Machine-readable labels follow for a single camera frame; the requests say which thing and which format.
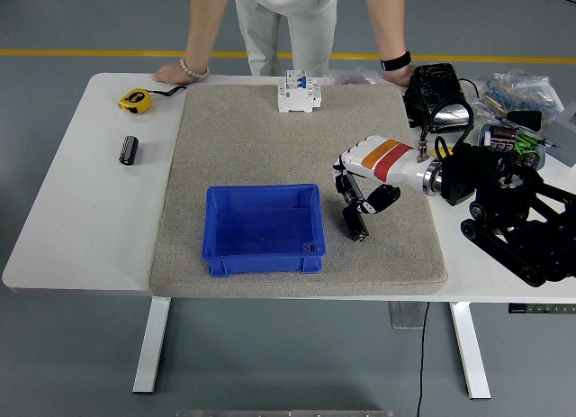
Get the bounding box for person's right hand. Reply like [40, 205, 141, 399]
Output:
[151, 61, 211, 86]

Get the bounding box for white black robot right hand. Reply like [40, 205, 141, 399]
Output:
[331, 136, 431, 216]

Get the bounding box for person's left hand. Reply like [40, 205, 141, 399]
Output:
[382, 64, 418, 88]

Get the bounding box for dark brown cylindrical battery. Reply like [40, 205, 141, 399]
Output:
[341, 205, 370, 243]

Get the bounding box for black battery with gold end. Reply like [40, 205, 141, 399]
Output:
[118, 135, 140, 167]

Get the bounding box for blue plastic box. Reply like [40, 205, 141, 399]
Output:
[200, 183, 327, 278]

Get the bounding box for grey box under table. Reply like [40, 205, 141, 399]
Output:
[389, 301, 428, 331]

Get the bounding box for black wrist watch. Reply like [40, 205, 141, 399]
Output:
[380, 50, 413, 72]

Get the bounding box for black glossy charger device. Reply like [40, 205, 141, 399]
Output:
[402, 62, 476, 134]

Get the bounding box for clear bag of metal parts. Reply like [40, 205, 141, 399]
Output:
[328, 67, 384, 86]

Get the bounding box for yellow tape measure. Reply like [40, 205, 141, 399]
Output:
[117, 85, 188, 115]

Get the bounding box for white circuit breaker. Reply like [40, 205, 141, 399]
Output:
[275, 69, 323, 114]

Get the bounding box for light blue bowl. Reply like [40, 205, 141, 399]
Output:
[476, 122, 549, 173]

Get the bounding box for grey-brown mat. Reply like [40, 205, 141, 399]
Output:
[147, 83, 450, 297]

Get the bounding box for brown capacitor with purple band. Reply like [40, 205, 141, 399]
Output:
[490, 124, 518, 143]

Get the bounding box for clear bags of blue components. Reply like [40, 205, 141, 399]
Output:
[472, 68, 566, 121]

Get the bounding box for person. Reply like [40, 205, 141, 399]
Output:
[231, 0, 342, 78]

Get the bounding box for black rectangular block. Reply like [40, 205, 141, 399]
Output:
[506, 110, 544, 132]

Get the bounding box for white table leg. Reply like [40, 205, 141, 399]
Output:
[131, 297, 172, 394]
[448, 302, 491, 400]

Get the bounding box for table height control panel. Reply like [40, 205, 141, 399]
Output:
[508, 303, 576, 315]

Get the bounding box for white bead bracelet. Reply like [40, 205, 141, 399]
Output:
[179, 57, 212, 81]

